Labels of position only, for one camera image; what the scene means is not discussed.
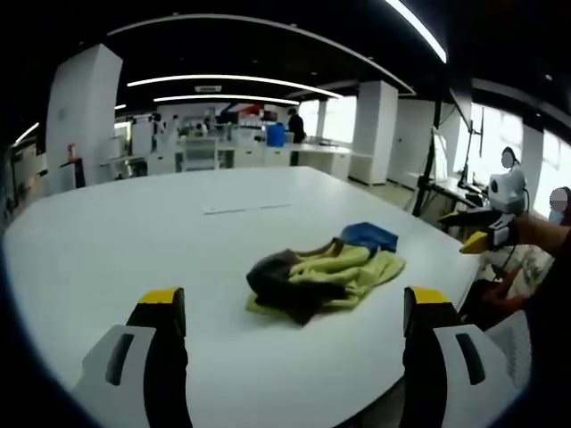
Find ceiling light strip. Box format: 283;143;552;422
384;0;449;64
153;94;301;107
126;73;345;100

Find long white desk row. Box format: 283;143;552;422
176;141;354;180

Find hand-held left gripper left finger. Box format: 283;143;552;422
70;287;194;428

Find person's right hand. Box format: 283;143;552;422
511;213;562;247

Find person's patterned trousers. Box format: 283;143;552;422
484;243;557;300

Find white open shelf unit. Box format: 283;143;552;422
181;136;220;173

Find blue barrel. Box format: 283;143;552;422
266;122;287;148

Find white mesh chair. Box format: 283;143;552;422
483;309;534;393

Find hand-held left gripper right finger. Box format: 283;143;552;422
402;286;524;428

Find black tripod stand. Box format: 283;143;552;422
410;101;445;218

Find yellow brown blue garment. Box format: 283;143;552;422
244;221;408;327

